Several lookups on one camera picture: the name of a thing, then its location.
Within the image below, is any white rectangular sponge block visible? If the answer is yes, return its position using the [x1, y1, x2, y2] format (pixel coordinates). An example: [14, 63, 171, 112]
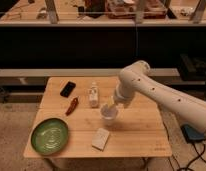
[92, 128, 110, 151]

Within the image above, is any wooden table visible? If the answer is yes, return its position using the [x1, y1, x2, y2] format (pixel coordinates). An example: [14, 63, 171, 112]
[24, 77, 172, 160]

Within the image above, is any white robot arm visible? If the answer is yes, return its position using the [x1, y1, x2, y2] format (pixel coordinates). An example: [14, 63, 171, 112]
[113, 60, 206, 134]

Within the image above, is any red chili pepper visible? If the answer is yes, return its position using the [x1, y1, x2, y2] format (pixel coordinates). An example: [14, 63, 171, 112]
[65, 97, 79, 116]

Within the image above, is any black cable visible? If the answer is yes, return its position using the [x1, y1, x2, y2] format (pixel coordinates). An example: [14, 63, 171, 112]
[161, 114, 206, 171]

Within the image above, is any green ceramic plate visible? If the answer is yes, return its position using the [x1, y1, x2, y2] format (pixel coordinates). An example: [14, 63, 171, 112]
[31, 118, 69, 156]

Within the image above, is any black smartphone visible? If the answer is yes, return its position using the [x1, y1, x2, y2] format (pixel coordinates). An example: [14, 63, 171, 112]
[60, 82, 76, 97]

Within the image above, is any background workbench shelf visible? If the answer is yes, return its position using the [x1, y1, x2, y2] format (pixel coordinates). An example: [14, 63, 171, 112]
[0, 0, 206, 27]

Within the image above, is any small white bottle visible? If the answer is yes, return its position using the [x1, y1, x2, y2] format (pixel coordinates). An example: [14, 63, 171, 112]
[88, 82, 99, 108]

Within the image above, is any translucent white cup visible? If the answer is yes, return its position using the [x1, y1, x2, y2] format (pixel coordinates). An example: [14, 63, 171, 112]
[100, 104, 118, 126]

